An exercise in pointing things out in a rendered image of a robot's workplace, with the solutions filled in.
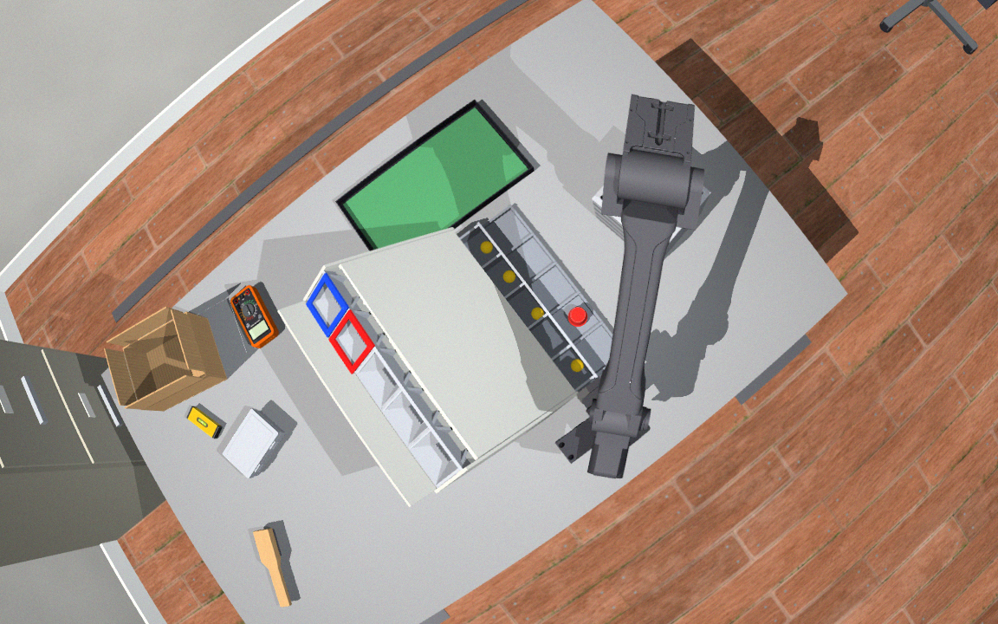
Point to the green tray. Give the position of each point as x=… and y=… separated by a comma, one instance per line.
x=437, y=182

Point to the red plug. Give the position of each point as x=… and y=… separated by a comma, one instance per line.
x=578, y=316

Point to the red square frame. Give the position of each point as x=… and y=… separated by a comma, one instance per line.
x=370, y=345

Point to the open brown cardboard box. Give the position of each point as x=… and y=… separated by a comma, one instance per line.
x=156, y=359

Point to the orange digital multimeter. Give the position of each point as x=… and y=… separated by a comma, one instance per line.
x=254, y=317

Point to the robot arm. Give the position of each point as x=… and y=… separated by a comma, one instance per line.
x=656, y=173

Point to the blue square funnel rim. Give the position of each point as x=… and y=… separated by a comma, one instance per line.
x=326, y=279

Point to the yellow spirit level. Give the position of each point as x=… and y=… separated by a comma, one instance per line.
x=204, y=422

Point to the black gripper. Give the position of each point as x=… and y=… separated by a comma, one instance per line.
x=590, y=393

